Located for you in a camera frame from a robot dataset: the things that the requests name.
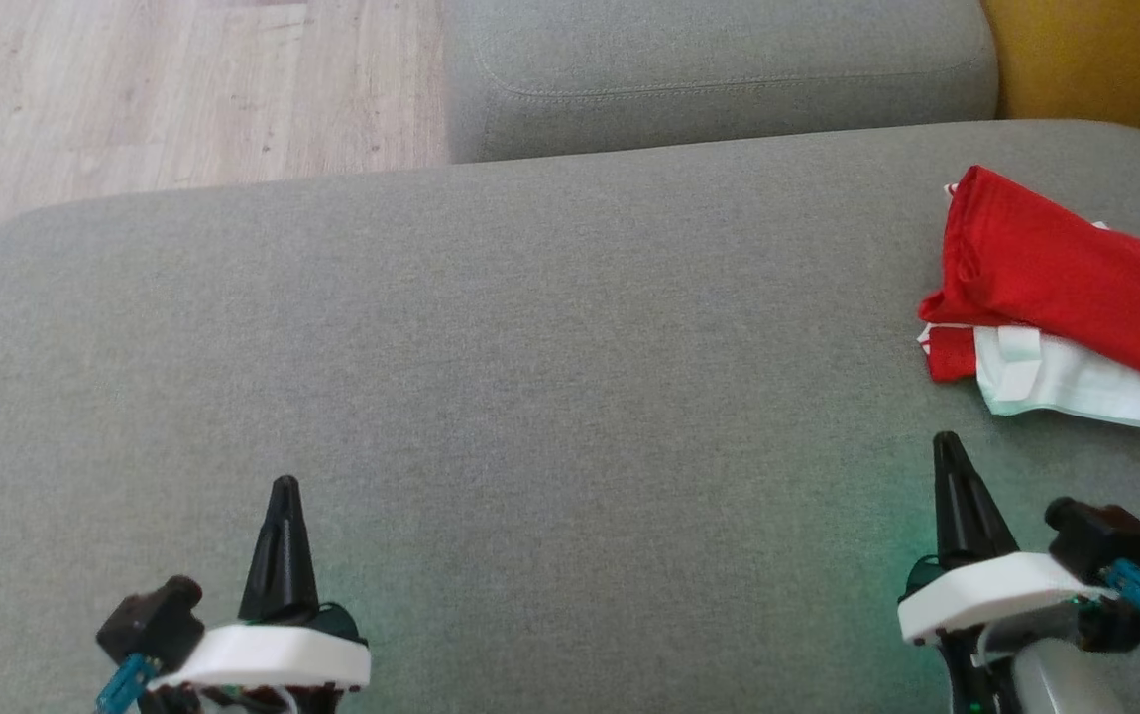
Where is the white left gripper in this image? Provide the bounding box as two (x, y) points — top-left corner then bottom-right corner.
(144, 476), (371, 714)

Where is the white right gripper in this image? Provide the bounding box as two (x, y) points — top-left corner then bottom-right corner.
(897, 431), (1140, 714)

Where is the small red white-trimmed garment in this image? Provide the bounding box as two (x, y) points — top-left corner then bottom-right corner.
(917, 322), (1140, 429)

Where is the large red white garment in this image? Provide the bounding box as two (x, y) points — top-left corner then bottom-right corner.
(917, 166), (1140, 398)

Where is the long yellow sofa backrest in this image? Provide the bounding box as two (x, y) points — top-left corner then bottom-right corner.
(981, 0), (1140, 168)

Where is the large grey sofa seat cushion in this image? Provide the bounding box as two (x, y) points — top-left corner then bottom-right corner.
(441, 0), (1000, 165)

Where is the left cable with blue connector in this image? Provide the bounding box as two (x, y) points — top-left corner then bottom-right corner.
(94, 653), (157, 714)

